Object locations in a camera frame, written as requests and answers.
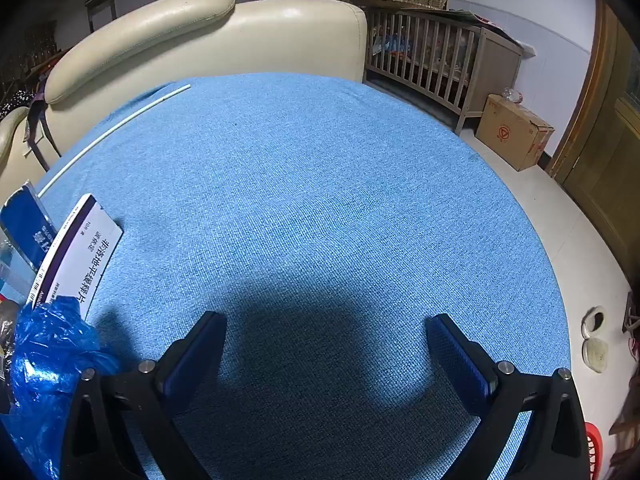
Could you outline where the blue plastic bag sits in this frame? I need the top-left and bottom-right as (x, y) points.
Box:
(6, 296), (122, 479)

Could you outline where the white purple medicine box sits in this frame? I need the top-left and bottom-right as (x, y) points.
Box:
(27, 194), (122, 320)

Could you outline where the clear plastic tray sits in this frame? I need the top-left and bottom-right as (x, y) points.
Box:
(1, 230), (39, 304)

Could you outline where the dark blue torn carton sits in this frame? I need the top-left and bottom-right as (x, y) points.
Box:
(1, 181), (58, 271)

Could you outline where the red plastic mesh basket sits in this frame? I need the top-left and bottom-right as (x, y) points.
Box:
(585, 422), (603, 480)

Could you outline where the flat white slipper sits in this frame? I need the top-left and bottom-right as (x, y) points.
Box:
(582, 337), (608, 374)

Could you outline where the upright white slipper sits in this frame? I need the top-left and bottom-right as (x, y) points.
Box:
(580, 306), (606, 339)

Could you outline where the blue table cloth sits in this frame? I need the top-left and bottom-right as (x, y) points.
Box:
(37, 74), (570, 479)

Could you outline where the wooden door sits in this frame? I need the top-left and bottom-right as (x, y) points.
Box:
(547, 0), (640, 287)

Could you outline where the brown cardboard box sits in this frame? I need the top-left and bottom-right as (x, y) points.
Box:
(475, 94), (554, 171)

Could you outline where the white thin rod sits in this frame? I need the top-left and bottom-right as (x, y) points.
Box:
(37, 84), (191, 198)

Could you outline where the wooden baby crib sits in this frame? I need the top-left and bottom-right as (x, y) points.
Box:
(352, 0), (524, 133)

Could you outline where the cream leather sofa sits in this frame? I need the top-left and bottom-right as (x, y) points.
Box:
(1, 0), (368, 198)

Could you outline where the purple strap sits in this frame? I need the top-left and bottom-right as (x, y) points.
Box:
(22, 74), (64, 172)

